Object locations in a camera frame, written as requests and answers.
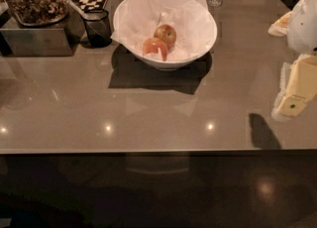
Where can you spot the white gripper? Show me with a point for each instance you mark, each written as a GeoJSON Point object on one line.
{"type": "Point", "coordinates": [303, 29]}

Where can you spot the yellow-red apple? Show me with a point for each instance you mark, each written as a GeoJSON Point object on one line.
{"type": "Point", "coordinates": [167, 34]}

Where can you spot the white ceramic bowl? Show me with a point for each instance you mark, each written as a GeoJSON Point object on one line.
{"type": "Point", "coordinates": [198, 40]}

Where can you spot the red apple front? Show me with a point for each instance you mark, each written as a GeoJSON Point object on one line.
{"type": "Point", "coordinates": [155, 46]}

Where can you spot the white paper napkin liner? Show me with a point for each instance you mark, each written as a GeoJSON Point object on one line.
{"type": "Point", "coordinates": [145, 17]}

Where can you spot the black mesh cup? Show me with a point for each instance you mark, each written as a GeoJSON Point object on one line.
{"type": "Point", "coordinates": [97, 28]}

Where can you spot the black white marker card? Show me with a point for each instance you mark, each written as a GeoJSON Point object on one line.
{"type": "Point", "coordinates": [83, 6]}

